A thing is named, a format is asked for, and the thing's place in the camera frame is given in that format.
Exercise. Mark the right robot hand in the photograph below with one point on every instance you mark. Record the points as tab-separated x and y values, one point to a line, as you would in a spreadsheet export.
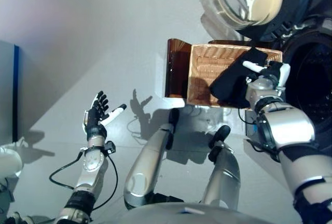
275	71

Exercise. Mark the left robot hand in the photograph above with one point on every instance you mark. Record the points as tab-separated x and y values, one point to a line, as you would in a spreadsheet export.
94	120

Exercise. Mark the black rectangular cloth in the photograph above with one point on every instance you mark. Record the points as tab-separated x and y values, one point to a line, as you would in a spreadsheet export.
233	84

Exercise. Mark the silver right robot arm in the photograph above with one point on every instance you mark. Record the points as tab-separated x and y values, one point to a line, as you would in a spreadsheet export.
290	125

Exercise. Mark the dark washing machine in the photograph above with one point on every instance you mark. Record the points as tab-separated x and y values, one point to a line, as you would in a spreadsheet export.
313	78

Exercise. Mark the rectangular wicker laundry basket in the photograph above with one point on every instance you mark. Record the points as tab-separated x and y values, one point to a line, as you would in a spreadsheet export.
205	66

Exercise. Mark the silver left robot leg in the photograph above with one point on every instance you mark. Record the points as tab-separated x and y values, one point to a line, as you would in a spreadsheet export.
145	172

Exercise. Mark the silver robot leg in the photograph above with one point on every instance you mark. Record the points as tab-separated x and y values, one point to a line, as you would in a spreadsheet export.
225	177
145	172

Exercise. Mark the round glass washer door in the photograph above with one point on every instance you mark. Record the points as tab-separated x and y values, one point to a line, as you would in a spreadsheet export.
246	1

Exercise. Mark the grey panel with black edge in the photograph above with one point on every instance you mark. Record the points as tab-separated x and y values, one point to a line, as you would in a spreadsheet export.
7	91

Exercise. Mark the white rounded equipment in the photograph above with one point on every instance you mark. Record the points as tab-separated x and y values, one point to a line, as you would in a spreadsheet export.
9	159

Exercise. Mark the brown glossy stool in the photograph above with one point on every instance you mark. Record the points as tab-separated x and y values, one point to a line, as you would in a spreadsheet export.
176	71

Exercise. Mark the silver right robot leg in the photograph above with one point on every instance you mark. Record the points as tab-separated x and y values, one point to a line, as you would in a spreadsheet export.
225	177

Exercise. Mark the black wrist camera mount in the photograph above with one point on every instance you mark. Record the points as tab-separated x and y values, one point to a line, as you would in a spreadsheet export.
110	148

